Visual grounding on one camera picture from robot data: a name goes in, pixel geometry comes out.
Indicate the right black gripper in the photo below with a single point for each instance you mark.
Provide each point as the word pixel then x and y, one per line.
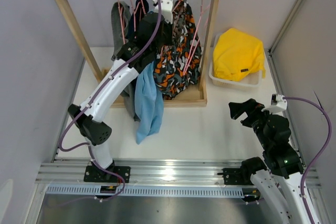
pixel 252 115

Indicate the yellow shorts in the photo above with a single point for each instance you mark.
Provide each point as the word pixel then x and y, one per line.
pixel 238 54

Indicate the camouflage patterned shorts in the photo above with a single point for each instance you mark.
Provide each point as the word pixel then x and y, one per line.
pixel 168 68

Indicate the light blue shorts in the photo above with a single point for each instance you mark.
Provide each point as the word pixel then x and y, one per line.
pixel 149 105

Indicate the pink hanger of yellow shorts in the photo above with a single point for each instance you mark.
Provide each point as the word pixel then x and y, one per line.
pixel 195 41

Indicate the pink hanger of camouflage shorts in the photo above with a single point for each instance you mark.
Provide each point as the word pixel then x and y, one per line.
pixel 176 4

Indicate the pink hanger of blue shorts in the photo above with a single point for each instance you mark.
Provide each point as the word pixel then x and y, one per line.
pixel 143 7

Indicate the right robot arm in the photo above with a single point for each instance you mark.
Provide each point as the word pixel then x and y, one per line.
pixel 278 174

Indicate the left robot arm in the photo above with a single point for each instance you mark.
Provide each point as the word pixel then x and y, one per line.
pixel 154 31

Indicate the navy blue shorts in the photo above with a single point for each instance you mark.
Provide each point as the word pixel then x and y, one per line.
pixel 141 8

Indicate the pink hanger of navy shorts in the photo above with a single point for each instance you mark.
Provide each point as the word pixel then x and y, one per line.
pixel 134 10

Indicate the grey shorts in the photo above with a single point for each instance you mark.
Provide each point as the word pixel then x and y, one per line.
pixel 129 92

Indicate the pink hanger of grey shorts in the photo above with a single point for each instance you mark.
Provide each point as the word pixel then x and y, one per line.
pixel 120 10

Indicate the white plastic basket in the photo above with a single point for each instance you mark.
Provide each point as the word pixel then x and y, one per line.
pixel 249 82

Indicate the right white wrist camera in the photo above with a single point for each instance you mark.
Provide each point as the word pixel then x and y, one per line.
pixel 278 104

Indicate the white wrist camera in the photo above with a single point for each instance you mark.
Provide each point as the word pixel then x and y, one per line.
pixel 278 104
pixel 166 9

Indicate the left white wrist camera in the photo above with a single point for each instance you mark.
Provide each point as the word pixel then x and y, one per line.
pixel 166 9

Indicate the slotted cable duct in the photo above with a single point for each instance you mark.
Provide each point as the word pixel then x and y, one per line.
pixel 154 191

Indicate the aluminium mounting rail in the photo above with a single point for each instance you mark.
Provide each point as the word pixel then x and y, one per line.
pixel 143 172

